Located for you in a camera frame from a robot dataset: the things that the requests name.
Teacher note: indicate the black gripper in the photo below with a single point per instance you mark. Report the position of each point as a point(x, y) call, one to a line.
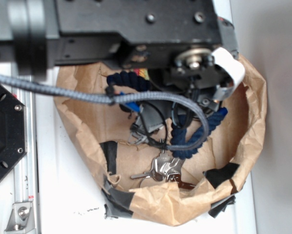
point(184, 44)

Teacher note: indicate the robot arm wrist link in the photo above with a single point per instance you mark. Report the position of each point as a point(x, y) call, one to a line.
point(29, 35)

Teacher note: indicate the bunch of metal keys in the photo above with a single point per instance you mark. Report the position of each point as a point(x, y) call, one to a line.
point(165, 167)

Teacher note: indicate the brown paper bag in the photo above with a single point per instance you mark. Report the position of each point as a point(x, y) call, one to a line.
point(218, 170)

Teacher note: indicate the black octagonal mount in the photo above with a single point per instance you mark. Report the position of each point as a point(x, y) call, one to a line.
point(12, 132)

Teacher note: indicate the aluminium frame rail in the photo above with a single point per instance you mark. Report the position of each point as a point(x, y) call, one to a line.
point(26, 181)

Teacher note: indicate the metal corner bracket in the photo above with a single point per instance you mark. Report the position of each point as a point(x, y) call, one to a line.
point(21, 220)

